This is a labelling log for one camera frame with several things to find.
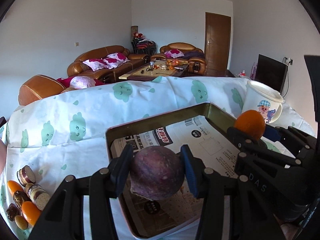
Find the brown leather long sofa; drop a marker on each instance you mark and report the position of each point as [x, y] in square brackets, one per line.
[106, 75]

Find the black television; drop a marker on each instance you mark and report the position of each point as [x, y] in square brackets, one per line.
[271, 73]

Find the pink flower pillow right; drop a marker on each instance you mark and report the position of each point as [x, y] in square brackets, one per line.
[115, 60]

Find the dark brown chestnut ball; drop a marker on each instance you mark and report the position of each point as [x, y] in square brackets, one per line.
[12, 211]

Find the brown wooden door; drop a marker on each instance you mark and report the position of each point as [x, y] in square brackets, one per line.
[217, 41]

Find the brown leather armchair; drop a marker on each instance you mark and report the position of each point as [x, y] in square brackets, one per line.
[183, 51]
[40, 86]

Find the pink flower pillow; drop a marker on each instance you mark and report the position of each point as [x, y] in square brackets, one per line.
[96, 64]
[115, 60]

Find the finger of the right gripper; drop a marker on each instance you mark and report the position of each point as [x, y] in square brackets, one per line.
[244, 142]
[292, 138]

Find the purple passion fruit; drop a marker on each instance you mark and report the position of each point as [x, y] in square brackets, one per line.
[156, 173]

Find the large orange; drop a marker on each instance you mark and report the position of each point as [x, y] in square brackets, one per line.
[251, 123]

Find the pink flower pillow left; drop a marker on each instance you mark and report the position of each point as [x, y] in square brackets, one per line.
[96, 64]

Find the pink pillow on armchair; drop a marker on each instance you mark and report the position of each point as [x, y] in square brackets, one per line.
[173, 53]

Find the light pink round cushion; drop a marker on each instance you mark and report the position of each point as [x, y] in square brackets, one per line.
[82, 82]

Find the small orange kumquat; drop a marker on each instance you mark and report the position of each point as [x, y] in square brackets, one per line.
[30, 212]

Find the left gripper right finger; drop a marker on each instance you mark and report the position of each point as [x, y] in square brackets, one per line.
[206, 184]

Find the wooden coffee table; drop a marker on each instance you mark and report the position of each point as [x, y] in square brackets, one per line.
[154, 69]

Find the white cartoon pig mug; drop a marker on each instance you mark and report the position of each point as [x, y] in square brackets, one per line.
[267, 101]

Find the brown leather armchair near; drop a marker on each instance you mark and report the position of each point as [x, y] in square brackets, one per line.
[40, 86]

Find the yellow brown kiwi fruit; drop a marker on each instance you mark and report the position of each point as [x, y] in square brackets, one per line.
[21, 222]

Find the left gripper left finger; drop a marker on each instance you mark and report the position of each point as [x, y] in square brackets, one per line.
[105, 184]

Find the brown leather armchair far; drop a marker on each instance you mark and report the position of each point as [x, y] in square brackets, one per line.
[183, 51]

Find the stacked dark chairs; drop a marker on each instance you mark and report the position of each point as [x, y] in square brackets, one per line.
[143, 45]

